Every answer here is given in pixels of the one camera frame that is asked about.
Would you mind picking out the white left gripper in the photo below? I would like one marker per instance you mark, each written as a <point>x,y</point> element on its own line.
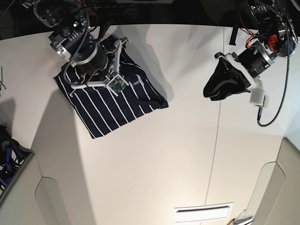
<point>230,78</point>

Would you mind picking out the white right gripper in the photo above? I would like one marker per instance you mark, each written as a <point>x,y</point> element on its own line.
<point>100,78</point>

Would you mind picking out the navy white striped T-shirt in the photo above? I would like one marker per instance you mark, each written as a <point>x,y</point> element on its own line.
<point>103,112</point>

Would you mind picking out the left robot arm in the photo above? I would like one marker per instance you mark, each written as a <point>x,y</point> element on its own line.
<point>276,36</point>

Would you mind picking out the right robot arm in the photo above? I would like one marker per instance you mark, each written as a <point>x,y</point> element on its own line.
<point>89,63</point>

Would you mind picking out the grey tool at bottom edge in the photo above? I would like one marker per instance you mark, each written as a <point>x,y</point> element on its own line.
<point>242,221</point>

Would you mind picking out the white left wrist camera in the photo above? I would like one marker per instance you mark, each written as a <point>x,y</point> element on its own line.
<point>257,97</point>

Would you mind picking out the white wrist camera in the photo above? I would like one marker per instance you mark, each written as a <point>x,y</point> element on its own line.
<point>117,84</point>
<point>257,97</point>

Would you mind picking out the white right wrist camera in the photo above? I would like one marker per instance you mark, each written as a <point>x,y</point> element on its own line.
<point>117,84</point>

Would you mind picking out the black cable ties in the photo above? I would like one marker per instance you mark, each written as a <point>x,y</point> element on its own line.
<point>2,85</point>

